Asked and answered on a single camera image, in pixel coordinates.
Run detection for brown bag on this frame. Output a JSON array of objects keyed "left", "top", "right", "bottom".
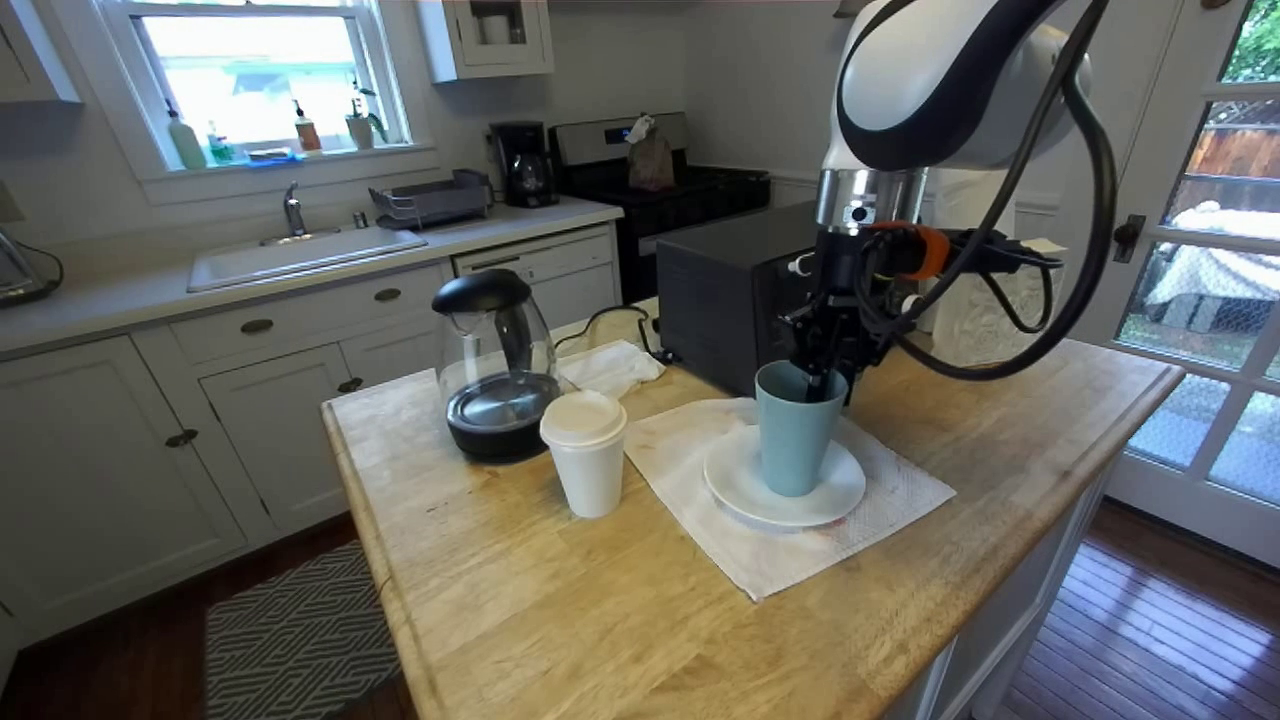
[{"left": 626, "top": 113, "right": 677, "bottom": 193}]

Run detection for green soap bottle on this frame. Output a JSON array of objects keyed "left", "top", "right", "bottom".
[{"left": 165, "top": 99, "right": 208, "bottom": 171}]

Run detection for black microwave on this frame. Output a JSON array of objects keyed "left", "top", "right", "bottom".
[{"left": 656, "top": 202, "right": 833, "bottom": 400}]

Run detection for white sink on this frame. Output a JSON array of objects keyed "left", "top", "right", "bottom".
[{"left": 187, "top": 226, "right": 430, "bottom": 294}]

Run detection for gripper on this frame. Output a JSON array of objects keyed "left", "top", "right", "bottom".
[{"left": 785, "top": 228, "right": 887, "bottom": 407}]

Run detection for patterned grey floor mat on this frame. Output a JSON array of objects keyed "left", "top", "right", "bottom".
[{"left": 204, "top": 540, "right": 403, "bottom": 720}]

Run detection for white glass door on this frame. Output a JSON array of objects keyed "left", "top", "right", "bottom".
[{"left": 1058, "top": 0, "right": 1280, "bottom": 571}]

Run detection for white dishwasher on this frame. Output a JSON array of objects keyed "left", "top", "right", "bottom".
[{"left": 451, "top": 221, "right": 623, "bottom": 333}]

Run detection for white plate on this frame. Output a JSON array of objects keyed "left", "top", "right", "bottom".
[{"left": 703, "top": 424, "right": 868, "bottom": 529}]

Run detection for white wall cabinet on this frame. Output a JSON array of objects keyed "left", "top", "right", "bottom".
[
  {"left": 0, "top": 0, "right": 83, "bottom": 106},
  {"left": 417, "top": 0, "right": 555, "bottom": 84}
]

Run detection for paper towel roll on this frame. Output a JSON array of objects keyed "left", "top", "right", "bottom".
[{"left": 928, "top": 238, "right": 1069, "bottom": 368}]

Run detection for window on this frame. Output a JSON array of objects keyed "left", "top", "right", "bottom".
[{"left": 92, "top": 0, "right": 441, "bottom": 183}]

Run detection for black stove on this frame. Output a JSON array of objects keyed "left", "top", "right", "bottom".
[{"left": 547, "top": 111, "right": 772, "bottom": 304}]

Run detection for black coffee maker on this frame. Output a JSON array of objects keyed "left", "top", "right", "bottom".
[{"left": 487, "top": 121, "right": 560, "bottom": 210}]

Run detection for dark countertop appliance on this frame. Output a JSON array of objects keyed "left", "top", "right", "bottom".
[{"left": 0, "top": 180, "right": 65, "bottom": 309}]

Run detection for white paper cup with lid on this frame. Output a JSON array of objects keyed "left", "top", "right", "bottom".
[{"left": 539, "top": 389, "right": 629, "bottom": 520}]

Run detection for potted plant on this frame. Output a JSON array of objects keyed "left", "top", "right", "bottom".
[{"left": 344, "top": 78, "right": 390, "bottom": 152}]

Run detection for white paper towel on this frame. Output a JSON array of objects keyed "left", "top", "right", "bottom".
[{"left": 624, "top": 397, "right": 957, "bottom": 604}]

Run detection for black cable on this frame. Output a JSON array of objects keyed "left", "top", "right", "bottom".
[{"left": 553, "top": 304, "right": 683, "bottom": 367}]

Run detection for crumpled white napkin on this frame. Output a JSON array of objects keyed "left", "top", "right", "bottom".
[{"left": 555, "top": 339, "right": 667, "bottom": 401}]

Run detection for glass kettle with black lid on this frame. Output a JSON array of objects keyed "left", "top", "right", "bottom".
[{"left": 431, "top": 268, "right": 564, "bottom": 465}]

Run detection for white base cabinets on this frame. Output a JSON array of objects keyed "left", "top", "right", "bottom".
[{"left": 0, "top": 258, "right": 453, "bottom": 651}]

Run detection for grey cup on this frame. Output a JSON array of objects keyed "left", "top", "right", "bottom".
[{"left": 755, "top": 360, "right": 850, "bottom": 498}]

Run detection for grey dish rack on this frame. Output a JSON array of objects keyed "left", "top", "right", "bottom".
[{"left": 369, "top": 169, "right": 494, "bottom": 232}]

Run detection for silver tap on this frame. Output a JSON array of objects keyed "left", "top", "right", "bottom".
[{"left": 262, "top": 181, "right": 339, "bottom": 246}]

